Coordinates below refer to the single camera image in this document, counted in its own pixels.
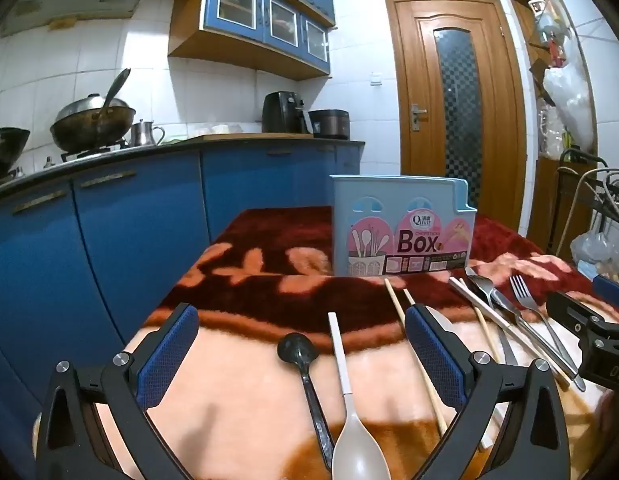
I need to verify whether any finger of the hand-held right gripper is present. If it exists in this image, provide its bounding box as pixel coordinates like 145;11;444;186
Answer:
593;275;619;321
546;291;605;341

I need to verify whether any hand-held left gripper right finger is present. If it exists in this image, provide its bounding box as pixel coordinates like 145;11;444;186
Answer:
404;304;571;480

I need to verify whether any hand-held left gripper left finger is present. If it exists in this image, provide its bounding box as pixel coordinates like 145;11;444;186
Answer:
34;302;199;480

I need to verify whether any steel fork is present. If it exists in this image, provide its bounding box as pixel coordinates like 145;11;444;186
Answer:
509;275;587;392

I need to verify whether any chopstick and spoon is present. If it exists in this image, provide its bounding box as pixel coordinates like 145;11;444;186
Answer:
473;306;501;363

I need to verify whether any wooden chopstick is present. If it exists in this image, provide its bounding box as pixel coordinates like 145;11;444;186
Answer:
402;288;494;451
384;278;447;438

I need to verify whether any steel spoon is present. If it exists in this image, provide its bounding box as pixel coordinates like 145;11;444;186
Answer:
464;267;577;381

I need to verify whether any beige spoon with white handle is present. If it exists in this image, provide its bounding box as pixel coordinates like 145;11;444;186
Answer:
327;312;393;480

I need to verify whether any black plastic ladle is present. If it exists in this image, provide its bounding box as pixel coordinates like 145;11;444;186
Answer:
277;332;337;461

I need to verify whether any light blue utensil box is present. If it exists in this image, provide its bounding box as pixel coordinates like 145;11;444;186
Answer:
329;174;477;277

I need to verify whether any clear plastic bag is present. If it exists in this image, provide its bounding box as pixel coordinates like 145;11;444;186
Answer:
569;232;619;281

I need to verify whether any red floral printed blanket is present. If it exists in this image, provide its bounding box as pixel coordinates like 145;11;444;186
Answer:
32;207;619;480

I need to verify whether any wooden shelf unit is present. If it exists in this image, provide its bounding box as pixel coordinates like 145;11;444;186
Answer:
509;0;601;261

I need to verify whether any black metal cart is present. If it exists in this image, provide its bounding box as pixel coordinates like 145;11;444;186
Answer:
557;149;619;261

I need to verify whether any white plastic bag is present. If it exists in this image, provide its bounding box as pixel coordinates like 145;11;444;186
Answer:
542;55;597;153

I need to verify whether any gas stove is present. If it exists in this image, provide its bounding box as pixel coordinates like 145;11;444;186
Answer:
60;141;131;163

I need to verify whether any steel kettle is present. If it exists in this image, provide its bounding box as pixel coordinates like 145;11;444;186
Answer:
130;120;166;147

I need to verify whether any clear bag of food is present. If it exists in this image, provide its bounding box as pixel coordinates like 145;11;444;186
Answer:
197;122;241;136

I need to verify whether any wok with steel lid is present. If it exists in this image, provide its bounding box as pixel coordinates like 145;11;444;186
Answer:
50;92;136;153

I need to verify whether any dark rice cooker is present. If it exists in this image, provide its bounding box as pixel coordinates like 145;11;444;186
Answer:
308;109;350;140

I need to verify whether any black wok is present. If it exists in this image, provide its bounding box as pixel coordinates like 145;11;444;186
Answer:
0;127;31;183

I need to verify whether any black air fryer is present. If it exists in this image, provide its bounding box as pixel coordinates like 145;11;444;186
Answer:
262;91;313;135

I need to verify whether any black cooking ladle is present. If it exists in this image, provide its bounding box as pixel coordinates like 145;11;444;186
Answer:
102;67;132;111

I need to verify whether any wooden door with glass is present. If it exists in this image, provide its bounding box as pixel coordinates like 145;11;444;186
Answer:
384;0;527;236

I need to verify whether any white cable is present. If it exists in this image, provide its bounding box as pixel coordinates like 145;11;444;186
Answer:
563;166;619;256

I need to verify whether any blue glass-door wall cabinet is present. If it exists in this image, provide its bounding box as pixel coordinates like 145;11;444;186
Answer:
152;0;336;81

